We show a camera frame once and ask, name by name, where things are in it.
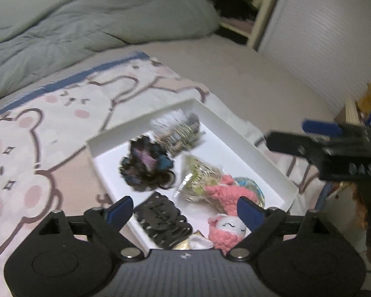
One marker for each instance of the pink crochet bunny white face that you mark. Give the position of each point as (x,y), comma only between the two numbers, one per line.
(227,229)

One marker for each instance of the small white fabric piece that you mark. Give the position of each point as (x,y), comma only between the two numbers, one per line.
(201,243)

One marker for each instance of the cream open shelf unit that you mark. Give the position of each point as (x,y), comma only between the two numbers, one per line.
(244,3)

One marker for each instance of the black woven hair clip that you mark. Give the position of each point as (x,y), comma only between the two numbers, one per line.
(160,219)

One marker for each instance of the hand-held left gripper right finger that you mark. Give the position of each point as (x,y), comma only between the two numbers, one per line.
(250,213)

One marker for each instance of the multicoloured round hair accessory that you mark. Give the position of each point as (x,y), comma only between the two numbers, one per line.
(250,188)

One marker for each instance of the black fluffy cloth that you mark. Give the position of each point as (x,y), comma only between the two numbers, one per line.
(235,14)

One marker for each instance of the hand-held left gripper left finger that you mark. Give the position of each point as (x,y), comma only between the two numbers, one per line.
(120,212)

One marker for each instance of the dark blue floral scrunchie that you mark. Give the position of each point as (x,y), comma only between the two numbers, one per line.
(148,164)

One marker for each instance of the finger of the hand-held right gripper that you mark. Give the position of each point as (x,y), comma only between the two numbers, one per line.
(293,145)
(321,127)

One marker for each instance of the white panelled cabinet door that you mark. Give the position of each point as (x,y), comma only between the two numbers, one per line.
(324,40)

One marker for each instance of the bear printed blanket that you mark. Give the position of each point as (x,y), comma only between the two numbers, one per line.
(49,136)

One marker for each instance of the white cardboard box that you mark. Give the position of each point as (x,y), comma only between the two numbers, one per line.
(191,173)

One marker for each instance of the blue tube frame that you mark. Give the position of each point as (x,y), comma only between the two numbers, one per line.
(326,193)

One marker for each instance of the grey duvet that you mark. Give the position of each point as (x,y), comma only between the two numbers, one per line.
(80,27)

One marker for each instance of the pink crochet toy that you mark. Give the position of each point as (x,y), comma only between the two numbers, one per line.
(227,191)

